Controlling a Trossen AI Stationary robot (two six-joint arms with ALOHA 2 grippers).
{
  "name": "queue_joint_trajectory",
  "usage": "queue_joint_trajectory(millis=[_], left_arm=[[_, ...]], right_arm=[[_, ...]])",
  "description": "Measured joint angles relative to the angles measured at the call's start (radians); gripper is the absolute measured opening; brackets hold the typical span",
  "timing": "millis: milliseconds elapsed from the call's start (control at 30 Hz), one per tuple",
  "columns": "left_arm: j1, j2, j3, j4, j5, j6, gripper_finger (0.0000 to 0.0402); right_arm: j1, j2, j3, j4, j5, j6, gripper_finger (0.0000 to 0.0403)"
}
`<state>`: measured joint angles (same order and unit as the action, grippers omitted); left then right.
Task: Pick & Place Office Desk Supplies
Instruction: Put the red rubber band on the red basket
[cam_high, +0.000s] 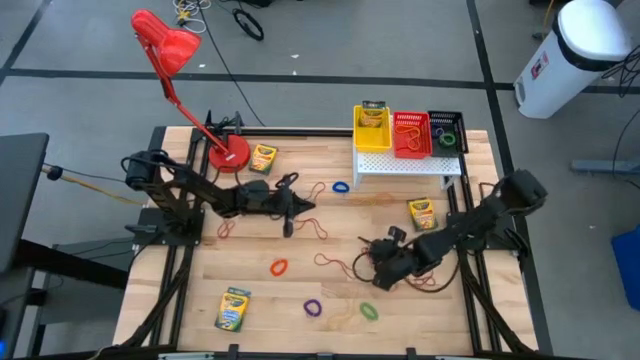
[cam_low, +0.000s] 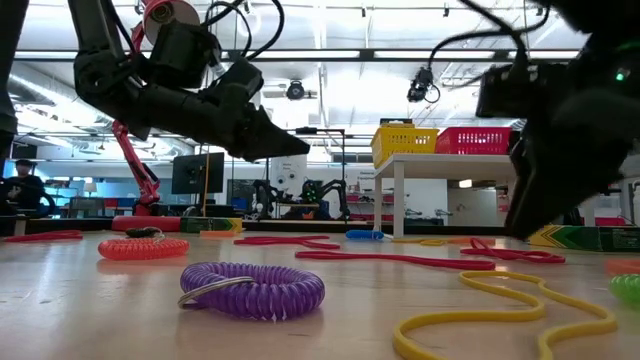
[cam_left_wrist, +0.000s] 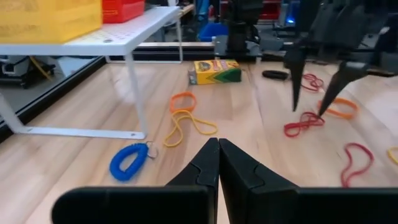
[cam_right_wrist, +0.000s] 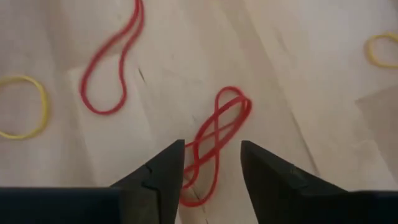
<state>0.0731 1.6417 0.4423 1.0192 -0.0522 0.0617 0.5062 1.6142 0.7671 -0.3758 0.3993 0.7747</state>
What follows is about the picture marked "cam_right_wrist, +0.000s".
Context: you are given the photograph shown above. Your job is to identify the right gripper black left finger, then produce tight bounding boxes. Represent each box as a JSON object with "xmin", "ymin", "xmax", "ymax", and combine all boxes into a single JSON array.
[{"xmin": 0, "ymin": 139, "xmax": 186, "ymax": 224}]

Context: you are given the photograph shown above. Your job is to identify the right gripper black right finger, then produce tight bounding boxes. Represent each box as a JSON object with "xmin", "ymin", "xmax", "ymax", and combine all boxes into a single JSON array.
[{"xmin": 240, "ymin": 139, "xmax": 398, "ymax": 224}]

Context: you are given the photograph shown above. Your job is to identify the long yellow rubber band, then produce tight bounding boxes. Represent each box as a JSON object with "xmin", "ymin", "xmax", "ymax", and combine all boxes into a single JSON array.
[{"xmin": 0, "ymin": 74, "xmax": 50, "ymax": 140}]

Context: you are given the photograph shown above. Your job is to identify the long red rubber band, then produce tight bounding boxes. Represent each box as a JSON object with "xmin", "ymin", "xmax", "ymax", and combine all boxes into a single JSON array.
[{"xmin": 79, "ymin": 0, "xmax": 146, "ymax": 116}]

